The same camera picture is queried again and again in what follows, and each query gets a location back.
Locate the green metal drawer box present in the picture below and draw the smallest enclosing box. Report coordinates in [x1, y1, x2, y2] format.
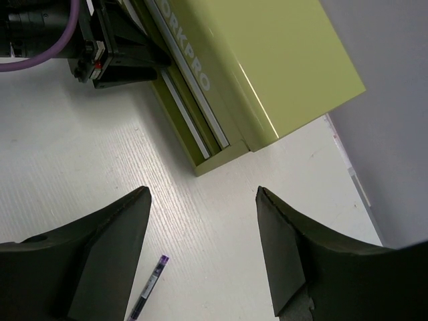
[124, 1, 365, 176]

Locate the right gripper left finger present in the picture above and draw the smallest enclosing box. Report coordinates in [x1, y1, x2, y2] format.
[1, 186, 151, 320]

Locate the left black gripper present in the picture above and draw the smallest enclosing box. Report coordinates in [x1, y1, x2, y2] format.
[68, 1, 171, 89]

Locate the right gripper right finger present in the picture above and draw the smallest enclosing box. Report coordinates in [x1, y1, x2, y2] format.
[256, 187, 427, 320]

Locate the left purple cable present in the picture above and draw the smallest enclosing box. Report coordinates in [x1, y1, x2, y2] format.
[0, 0, 81, 74]

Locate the purple gel pen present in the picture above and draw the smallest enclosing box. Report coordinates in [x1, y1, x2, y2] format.
[127, 255, 169, 321]

